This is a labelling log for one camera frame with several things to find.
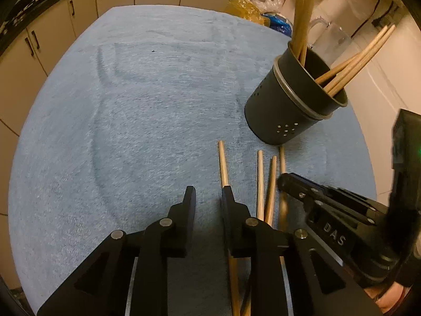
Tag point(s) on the long wooden chopstick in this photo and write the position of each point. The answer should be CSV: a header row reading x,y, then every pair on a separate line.
x,y
260,184
283,214
271,187
223,164

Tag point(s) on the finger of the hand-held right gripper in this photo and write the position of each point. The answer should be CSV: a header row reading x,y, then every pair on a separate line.
x,y
296,186

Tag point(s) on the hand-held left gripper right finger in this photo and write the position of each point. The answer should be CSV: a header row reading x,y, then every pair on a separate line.
x,y
230,214

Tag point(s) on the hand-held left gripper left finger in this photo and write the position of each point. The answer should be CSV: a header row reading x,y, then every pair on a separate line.
x,y
187,210

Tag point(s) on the blue terry table cloth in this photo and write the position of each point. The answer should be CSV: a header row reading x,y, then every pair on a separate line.
x,y
131,138

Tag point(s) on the clear glass pitcher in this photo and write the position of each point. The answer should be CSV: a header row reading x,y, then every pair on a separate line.
x,y
338,39

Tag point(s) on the person's right hand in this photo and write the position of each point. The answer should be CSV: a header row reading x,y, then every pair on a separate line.
x,y
388,298

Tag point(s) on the crumpled clear plastic bag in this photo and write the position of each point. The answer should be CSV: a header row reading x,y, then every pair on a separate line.
x,y
271,4

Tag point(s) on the blue plastic bag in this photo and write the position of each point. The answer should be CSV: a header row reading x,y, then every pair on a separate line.
x,y
279,23

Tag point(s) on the black kitchen countertop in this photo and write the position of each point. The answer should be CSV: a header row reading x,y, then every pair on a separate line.
x,y
19,10

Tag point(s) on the black perforated utensil holder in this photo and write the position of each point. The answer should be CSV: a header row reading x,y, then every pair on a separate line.
x,y
279,112

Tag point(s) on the yellow plastic bag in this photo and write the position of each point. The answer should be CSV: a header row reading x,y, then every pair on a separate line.
x,y
243,8

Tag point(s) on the bunch of wooden chopsticks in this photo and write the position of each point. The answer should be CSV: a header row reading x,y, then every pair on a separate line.
x,y
304,13

